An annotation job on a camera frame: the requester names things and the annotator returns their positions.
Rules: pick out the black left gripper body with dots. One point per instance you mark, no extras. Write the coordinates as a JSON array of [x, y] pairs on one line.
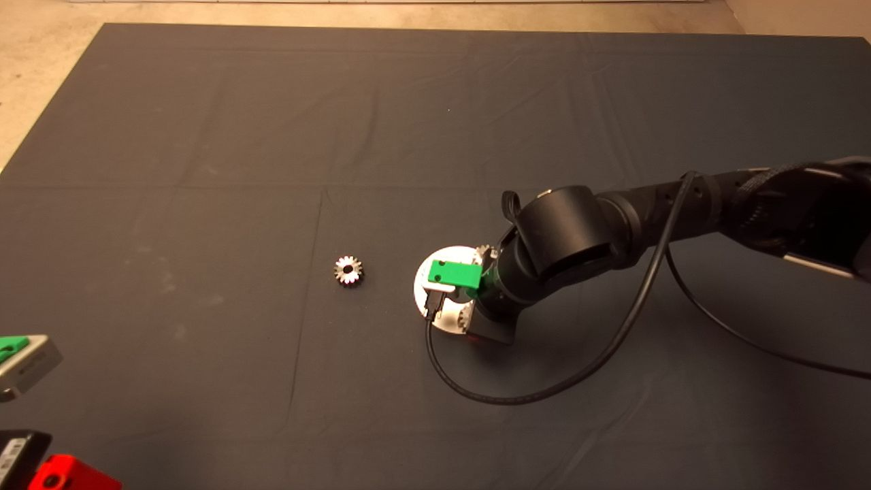
[[17, 459]]

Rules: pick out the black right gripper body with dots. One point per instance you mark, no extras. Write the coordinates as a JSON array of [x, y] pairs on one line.
[[493, 325]]

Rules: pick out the right wrist green camera mount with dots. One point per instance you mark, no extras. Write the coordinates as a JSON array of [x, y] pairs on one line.
[[456, 273]]

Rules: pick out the dark grey table cloth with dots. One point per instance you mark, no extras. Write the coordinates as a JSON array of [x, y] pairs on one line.
[[272, 136]]

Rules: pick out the small steel planetary gear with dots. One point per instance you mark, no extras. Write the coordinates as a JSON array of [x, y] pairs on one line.
[[486, 252], [465, 318], [356, 276]]

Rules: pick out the white round pegged plate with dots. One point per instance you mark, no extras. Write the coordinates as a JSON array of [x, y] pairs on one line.
[[452, 255]]

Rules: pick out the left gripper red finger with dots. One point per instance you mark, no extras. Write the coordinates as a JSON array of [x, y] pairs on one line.
[[78, 476]]

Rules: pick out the wrist green camera mount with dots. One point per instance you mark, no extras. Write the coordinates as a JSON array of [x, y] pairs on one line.
[[456, 273], [12, 347]]

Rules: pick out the left wrist green camera mount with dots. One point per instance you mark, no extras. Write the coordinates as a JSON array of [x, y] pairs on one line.
[[12, 347]]

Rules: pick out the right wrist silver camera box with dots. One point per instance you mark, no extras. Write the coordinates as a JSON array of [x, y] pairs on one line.
[[435, 289]]

